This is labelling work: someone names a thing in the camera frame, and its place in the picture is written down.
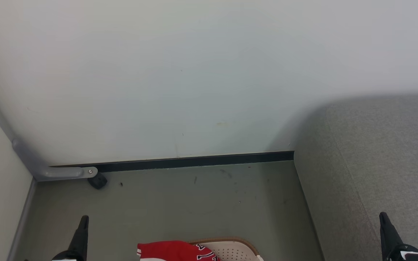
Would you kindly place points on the cream perforated laundry basket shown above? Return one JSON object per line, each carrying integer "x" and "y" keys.
{"x": 235, "y": 252}

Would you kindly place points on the black caster wheel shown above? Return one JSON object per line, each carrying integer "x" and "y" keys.
{"x": 98, "y": 181}

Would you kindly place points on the black baseboard strip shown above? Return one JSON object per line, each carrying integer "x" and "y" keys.
{"x": 194, "y": 161}

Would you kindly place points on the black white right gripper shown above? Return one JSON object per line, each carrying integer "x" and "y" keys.
{"x": 408, "y": 254}

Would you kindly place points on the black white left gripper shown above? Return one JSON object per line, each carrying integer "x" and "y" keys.
{"x": 67, "y": 256}

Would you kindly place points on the grey metal foot bracket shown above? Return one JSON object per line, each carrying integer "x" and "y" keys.
{"x": 58, "y": 173}

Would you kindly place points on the grey fabric sofa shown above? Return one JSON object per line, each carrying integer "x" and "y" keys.
{"x": 376, "y": 163}

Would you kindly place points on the grey skirting strip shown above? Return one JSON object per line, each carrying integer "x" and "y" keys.
{"x": 22, "y": 221}

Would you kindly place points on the red white sports jersey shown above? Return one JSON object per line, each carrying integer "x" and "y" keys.
{"x": 169, "y": 252}

